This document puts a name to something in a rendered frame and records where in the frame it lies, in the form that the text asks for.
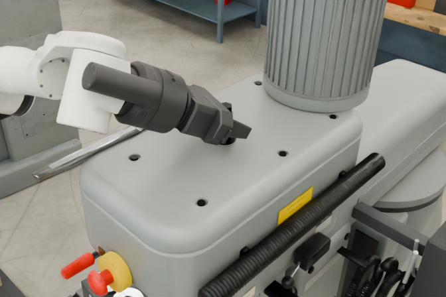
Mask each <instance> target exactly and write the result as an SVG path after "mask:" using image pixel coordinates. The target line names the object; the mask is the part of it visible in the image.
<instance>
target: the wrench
mask: <svg viewBox="0 0 446 297"><path fill-rule="evenodd" d="M139 132H140V131H139V130H138V127H133V126H128V127H126V128H124V129H122V130H120V131H118V132H116V133H114V134H111V135H109V136H107V137H105V138H103V139H101V140H99V141H96V142H94V143H92V144H90V145H88V146H86V147H84V148H81V149H80V150H77V151H76V152H73V153H72V154H69V155H67V156H65V157H63V158H61V159H59V160H57V161H55V162H52V163H50V164H48V165H46V166H44V167H42V168H40V169H38V170H35V171H34V172H32V175H33V176H34V177H35V178H36V179H37V180H38V181H41V180H44V179H45V178H48V177H49V176H52V175H53V174H56V173H57V172H60V171H61V170H64V169H65V168H68V167H69V166H72V165H74V164H76V163H78V162H80V161H82V160H84V159H86V158H88V157H90V156H92V155H94V154H96V153H98V152H100V151H102V150H104V149H106V148H108V147H110V146H112V145H114V144H116V143H118V142H120V141H122V140H124V139H126V138H128V137H131V136H133V135H135V134H137V133H139Z"/></svg>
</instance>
